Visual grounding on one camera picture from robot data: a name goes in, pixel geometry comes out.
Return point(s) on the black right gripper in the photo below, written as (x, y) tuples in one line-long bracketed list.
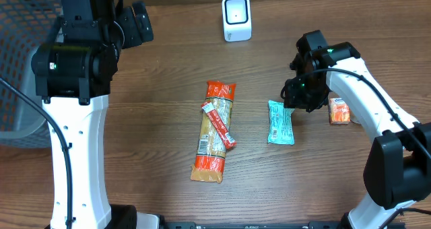
[(304, 99)]

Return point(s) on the small orange tissue pack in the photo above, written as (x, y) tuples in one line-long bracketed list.
[(339, 112)]

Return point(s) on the teal orange snack packet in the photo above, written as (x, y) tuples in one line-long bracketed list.
[(280, 124)]

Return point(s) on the red stick sachet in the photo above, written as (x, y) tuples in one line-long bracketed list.
[(219, 125)]

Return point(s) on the long orange pasta packet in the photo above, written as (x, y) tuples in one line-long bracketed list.
[(211, 152)]

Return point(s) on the green lid jar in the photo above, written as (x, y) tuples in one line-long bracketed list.
[(354, 119)]

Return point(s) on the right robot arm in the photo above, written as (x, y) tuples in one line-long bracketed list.
[(397, 170)]

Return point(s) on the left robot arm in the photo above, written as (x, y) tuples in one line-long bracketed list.
[(73, 71)]

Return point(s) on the white barcode scanner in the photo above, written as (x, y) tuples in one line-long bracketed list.
[(237, 21)]

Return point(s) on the grey plastic mesh basket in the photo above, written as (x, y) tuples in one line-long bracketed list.
[(25, 24)]

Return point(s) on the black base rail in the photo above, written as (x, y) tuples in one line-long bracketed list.
[(192, 225)]

